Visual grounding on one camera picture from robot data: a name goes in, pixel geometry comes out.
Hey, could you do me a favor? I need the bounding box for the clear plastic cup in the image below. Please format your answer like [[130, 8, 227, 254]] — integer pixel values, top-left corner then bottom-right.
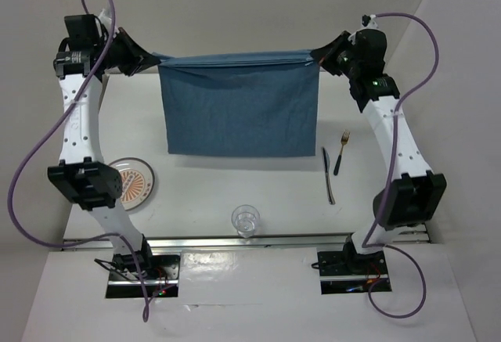
[[231, 204, 260, 238]]

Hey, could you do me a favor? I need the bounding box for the orange patterned plate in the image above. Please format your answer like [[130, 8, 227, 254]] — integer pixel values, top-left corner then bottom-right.
[[109, 157, 156, 211]]

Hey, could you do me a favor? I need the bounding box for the aluminium rail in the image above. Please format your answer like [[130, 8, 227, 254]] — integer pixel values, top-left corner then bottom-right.
[[367, 70, 427, 241], [64, 225, 431, 252]]

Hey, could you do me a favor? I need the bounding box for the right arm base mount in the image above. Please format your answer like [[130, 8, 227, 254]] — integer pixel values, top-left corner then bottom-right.
[[311, 251, 392, 295]]

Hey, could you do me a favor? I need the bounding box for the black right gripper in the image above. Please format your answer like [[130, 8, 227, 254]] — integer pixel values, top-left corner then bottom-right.
[[312, 31, 362, 78]]

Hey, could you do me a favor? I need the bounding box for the gold fork dark handle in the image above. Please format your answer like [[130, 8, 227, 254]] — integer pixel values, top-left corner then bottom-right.
[[333, 130, 350, 176]]

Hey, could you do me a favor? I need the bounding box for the blue cloth placemat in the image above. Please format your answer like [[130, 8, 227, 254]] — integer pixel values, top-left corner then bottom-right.
[[158, 49, 319, 158]]

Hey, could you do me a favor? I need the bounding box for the aluminium right side rail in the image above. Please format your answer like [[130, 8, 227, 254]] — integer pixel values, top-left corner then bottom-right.
[[367, 70, 427, 241]]

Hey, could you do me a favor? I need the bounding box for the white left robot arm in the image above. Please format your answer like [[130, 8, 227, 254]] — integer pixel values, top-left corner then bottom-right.
[[47, 10, 160, 279]]

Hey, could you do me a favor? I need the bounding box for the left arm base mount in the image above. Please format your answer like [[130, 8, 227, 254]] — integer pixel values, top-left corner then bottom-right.
[[94, 253, 181, 299]]

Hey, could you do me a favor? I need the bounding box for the aluminium front rail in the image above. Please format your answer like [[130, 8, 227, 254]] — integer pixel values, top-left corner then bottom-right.
[[64, 225, 431, 252]]

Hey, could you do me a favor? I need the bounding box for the dark handled knife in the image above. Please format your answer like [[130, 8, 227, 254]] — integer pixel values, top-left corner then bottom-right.
[[321, 146, 336, 205]]

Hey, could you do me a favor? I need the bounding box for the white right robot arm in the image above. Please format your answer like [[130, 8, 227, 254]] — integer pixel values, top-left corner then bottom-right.
[[311, 29, 447, 273]]

